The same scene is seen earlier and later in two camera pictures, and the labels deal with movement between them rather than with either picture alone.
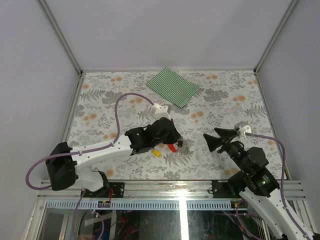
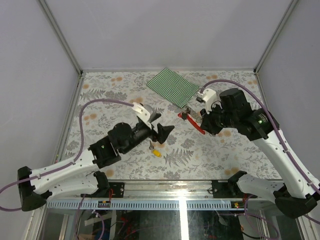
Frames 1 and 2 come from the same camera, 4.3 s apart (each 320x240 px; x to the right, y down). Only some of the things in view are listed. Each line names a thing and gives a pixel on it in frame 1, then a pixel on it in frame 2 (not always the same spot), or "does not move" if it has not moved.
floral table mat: [113, 104] does not move
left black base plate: [118, 191] does not move
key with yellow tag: [157, 153] does not move
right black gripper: [224, 134] -> [207, 124]
